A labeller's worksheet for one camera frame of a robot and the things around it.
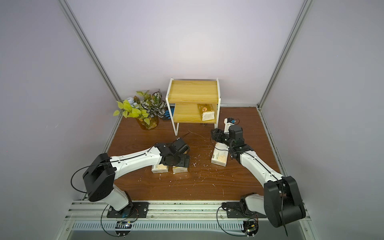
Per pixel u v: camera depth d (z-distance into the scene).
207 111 0.85
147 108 0.85
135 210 0.73
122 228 0.72
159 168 0.82
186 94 0.81
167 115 0.84
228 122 0.76
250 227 0.70
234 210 0.73
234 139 0.64
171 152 0.61
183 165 0.74
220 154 0.87
